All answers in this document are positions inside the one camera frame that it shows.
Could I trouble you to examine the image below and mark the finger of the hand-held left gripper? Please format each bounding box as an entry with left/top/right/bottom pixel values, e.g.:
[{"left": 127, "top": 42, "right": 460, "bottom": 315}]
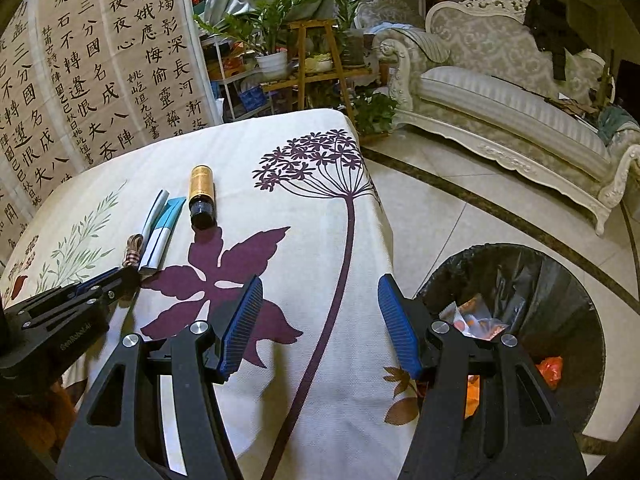
[
  {"left": 25, "top": 266, "right": 141, "bottom": 328},
  {"left": 5, "top": 267, "right": 123, "bottom": 316}
]

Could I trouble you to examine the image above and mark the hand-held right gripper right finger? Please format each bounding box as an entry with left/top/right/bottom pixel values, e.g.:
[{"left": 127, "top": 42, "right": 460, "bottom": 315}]
[{"left": 377, "top": 273, "right": 588, "bottom": 480}]

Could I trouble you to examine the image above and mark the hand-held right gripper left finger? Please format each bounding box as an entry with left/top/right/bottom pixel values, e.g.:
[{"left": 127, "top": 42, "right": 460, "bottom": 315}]
[{"left": 55, "top": 274, "right": 264, "bottom": 480}]

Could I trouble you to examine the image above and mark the red white striped twine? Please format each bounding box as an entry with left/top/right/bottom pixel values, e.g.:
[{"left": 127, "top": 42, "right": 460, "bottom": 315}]
[{"left": 121, "top": 234, "right": 146, "bottom": 268}]

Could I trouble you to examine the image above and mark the round bin black liner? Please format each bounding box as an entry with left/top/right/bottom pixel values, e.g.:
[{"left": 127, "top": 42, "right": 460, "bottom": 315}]
[{"left": 415, "top": 242, "right": 606, "bottom": 436}]

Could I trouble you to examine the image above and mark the blue white tube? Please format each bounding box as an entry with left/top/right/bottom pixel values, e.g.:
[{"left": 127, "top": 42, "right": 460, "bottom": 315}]
[{"left": 137, "top": 197, "right": 186, "bottom": 275}]

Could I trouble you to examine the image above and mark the brown fuzzy cloth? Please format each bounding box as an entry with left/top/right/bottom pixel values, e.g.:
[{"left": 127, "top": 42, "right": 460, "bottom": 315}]
[{"left": 0, "top": 385, "right": 76, "bottom": 461}]

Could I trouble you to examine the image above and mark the silver grey pen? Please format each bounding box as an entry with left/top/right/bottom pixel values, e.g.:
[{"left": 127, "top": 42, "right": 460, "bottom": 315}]
[{"left": 141, "top": 190, "right": 171, "bottom": 238}]

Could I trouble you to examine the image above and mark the gold bottle black cap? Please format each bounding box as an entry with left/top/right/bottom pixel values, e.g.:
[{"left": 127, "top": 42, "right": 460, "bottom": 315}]
[{"left": 188, "top": 164, "right": 217, "bottom": 231}]

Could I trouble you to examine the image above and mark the floral printed tablecloth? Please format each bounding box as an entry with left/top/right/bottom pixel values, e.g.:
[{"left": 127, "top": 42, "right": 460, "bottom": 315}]
[{"left": 0, "top": 108, "right": 436, "bottom": 480}]

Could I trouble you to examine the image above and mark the small orange plastic bag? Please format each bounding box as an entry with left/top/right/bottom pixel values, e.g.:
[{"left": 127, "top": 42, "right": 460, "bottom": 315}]
[{"left": 536, "top": 356, "right": 564, "bottom": 390}]

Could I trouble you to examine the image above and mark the small bushy floor plant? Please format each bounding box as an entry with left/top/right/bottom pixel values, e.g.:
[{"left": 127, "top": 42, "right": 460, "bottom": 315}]
[{"left": 352, "top": 87, "right": 401, "bottom": 136}]

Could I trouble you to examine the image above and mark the calligraphy folding screen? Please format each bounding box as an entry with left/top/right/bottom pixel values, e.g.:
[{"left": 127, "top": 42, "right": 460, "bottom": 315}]
[{"left": 0, "top": 0, "right": 223, "bottom": 266}]

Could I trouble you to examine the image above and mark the white metal shelf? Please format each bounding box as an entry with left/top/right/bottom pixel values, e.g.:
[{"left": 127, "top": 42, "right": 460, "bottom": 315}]
[{"left": 200, "top": 35, "right": 281, "bottom": 123}]

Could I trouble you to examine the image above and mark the blue plastic crate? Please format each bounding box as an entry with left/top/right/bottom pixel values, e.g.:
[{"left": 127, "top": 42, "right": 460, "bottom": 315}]
[{"left": 235, "top": 85, "right": 266, "bottom": 108}]

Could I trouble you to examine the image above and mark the cream ornate sofa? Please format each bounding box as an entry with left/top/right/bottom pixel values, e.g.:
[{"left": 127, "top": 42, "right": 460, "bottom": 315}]
[{"left": 372, "top": 0, "right": 640, "bottom": 236}]

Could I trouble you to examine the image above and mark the white plant pot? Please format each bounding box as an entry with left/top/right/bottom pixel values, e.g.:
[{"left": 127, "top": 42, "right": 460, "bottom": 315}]
[{"left": 256, "top": 50, "right": 290, "bottom": 81}]

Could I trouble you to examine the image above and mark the teal cloth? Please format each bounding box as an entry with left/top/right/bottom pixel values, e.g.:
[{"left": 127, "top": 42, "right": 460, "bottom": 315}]
[{"left": 597, "top": 107, "right": 640, "bottom": 146}]

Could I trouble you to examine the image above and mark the leafy green houseplant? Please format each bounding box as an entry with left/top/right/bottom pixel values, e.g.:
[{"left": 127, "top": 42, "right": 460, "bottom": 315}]
[{"left": 195, "top": 0, "right": 318, "bottom": 56}]

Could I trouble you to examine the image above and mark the wooden plant stand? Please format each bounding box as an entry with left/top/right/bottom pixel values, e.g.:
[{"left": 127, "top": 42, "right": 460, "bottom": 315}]
[{"left": 262, "top": 19, "right": 376, "bottom": 111}]

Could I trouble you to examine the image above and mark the cream ornate armchair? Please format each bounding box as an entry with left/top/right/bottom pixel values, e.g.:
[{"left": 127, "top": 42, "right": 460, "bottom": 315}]
[{"left": 356, "top": 0, "right": 426, "bottom": 31}]

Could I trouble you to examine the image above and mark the black garment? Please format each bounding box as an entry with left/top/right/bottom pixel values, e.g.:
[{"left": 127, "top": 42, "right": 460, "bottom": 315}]
[{"left": 525, "top": 0, "right": 586, "bottom": 81}]

